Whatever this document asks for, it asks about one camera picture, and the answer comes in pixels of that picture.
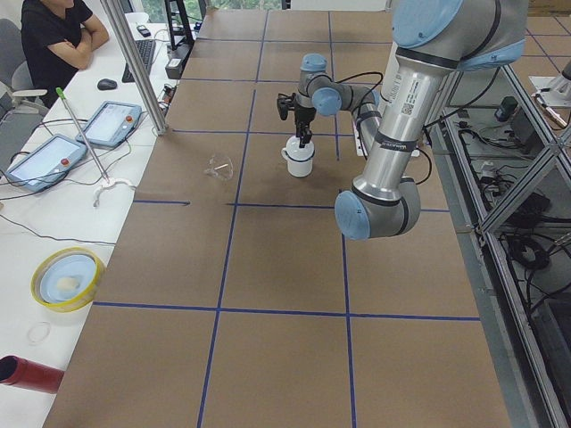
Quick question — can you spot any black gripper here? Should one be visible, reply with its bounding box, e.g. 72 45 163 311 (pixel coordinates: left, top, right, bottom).
294 94 316 148

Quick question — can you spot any clear plastic funnel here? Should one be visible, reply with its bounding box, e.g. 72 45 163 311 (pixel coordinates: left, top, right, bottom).
203 153 234 181

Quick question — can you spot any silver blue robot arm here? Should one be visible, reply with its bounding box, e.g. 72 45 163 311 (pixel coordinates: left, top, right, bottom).
291 1 529 240

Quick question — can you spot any white enamel mug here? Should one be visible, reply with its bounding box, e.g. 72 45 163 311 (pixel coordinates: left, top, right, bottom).
281 136 315 177

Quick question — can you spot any black keyboard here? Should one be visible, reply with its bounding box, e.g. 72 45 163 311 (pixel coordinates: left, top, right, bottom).
120 38 158 84

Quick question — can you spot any far blue teach pendant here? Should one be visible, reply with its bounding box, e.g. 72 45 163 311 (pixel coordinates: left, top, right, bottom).
82 101 142 149

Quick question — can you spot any blue teach pendant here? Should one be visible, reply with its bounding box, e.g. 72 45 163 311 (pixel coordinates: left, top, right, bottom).
82 101 142 149
6 134 87 193

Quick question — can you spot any black computer mouse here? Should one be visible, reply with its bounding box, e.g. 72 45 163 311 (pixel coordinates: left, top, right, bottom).
97 78 118 91

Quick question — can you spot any black power adapter box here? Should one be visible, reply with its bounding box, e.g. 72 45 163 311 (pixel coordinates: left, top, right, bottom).
494 95 518 122

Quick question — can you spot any silver reach grabber stick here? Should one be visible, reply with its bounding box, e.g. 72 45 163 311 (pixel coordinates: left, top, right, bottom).
55 87 136 208

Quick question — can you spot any person in black shirt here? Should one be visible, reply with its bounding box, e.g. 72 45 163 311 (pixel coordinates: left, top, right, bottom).
21 0 109 108

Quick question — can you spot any near blue teach pendant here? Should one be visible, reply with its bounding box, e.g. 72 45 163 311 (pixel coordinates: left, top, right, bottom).
6 134 87 193

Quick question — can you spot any yellow tape roll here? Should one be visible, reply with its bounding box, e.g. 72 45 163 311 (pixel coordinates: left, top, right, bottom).
30 247 106 313

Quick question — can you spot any grey office chair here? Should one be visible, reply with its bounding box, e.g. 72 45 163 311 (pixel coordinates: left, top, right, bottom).
1 19 47 170

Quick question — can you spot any red cylinder tube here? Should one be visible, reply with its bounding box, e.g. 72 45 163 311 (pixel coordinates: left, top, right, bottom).
1 356 64 394

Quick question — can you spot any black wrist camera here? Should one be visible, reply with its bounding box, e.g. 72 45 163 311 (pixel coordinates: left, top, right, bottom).
277 93 296 121

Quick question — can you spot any aluminium frame rail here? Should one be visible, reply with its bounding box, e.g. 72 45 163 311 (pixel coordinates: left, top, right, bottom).
430 67 570 427

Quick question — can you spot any aluminium frame post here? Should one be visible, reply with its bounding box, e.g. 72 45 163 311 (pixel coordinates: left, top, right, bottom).
101 0 167 136

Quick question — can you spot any black cable bundle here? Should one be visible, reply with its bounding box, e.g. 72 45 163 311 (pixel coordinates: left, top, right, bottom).
499 222 571 313

